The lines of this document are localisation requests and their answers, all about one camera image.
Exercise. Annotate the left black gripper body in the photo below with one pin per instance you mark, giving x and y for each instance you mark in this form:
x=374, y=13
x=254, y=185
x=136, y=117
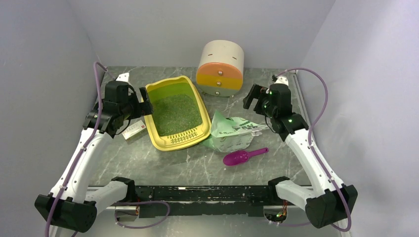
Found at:
x=132, y=108

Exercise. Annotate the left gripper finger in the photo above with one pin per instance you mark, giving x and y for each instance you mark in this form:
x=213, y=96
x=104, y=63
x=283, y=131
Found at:
x=144, y=95
x=146, y=108

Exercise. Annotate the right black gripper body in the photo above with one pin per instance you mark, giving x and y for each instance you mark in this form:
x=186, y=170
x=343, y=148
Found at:
x=267, y=109

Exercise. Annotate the yellow litter box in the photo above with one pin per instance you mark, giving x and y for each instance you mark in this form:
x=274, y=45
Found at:
x=169, y=87

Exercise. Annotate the green cat litter bag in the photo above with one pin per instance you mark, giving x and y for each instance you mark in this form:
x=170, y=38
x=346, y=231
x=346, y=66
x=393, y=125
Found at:
x=231, y=134

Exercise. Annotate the magenta plastic scoop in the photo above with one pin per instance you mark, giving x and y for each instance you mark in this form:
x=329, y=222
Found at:
x=239, y=157

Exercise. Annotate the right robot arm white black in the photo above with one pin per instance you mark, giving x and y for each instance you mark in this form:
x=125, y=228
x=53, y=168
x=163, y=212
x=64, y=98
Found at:
x=329, y=200

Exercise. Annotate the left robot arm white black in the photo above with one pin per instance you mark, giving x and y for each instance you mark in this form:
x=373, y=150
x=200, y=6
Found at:
x=68, y=205

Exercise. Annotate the small white red box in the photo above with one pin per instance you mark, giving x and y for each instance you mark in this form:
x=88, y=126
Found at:
x=134, y=129

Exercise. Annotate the round cream drawer cabinet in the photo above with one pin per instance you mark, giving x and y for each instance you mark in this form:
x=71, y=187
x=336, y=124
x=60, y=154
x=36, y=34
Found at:
x=221, y=68

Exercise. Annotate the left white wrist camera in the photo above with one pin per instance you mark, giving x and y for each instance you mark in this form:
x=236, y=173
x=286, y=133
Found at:
x=123, y=77

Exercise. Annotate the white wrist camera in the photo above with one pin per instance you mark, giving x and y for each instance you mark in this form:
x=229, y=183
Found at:
x=123, y=77
x=280, y=80

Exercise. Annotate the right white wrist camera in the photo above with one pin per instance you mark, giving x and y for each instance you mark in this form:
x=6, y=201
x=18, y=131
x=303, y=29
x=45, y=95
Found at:
x=280, y=80

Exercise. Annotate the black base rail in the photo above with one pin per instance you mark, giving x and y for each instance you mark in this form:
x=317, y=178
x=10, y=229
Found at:
x=158, y=201

